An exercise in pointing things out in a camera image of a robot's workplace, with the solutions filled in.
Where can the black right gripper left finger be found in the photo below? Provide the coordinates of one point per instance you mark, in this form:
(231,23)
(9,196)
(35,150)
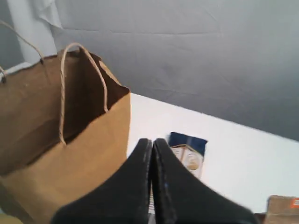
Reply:
(122,199)

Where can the blue noodle packet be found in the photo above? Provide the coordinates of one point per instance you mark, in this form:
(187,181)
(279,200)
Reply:
(191,156)

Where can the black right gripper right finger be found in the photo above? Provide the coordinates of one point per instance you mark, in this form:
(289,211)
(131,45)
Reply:
(211,208)

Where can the brown paper shopping bag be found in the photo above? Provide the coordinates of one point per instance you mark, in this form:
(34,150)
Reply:
(64,127)

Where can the brown kraft pouch orange top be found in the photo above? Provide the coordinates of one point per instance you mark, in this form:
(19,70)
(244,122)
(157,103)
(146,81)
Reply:
(280,210)

